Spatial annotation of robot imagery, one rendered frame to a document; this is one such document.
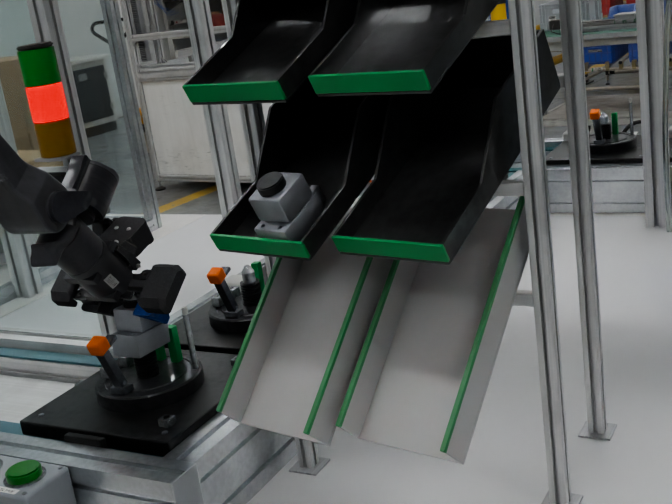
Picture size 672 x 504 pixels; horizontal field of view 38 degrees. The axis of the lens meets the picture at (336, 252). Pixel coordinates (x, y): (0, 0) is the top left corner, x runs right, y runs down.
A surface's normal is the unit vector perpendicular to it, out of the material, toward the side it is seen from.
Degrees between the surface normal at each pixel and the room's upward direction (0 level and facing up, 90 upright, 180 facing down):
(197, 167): 90
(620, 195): 90
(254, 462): 90
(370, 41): 25
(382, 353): 90
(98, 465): 0
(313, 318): 45
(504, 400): 0
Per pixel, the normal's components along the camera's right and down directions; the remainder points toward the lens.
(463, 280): -0.53, -0.45
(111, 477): -0.47, 0.32
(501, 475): -0.14, -0.95
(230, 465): 0.88, 0.02
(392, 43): -0.38, -0.73
